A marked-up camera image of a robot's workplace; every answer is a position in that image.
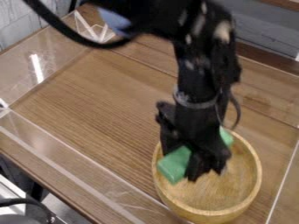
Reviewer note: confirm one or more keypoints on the brown wooden bowl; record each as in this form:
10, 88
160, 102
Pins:
217, 198

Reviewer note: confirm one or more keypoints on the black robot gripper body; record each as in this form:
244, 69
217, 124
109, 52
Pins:
190, 122

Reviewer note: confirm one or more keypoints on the clear acrylic corner bracket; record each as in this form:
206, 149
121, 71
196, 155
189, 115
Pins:
94, 32

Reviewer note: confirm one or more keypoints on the green rectangular block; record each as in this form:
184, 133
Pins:
172, 164

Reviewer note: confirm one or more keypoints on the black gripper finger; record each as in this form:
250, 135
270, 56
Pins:
169, 137
202, 162

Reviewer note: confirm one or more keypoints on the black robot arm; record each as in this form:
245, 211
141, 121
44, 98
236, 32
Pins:
200, 28

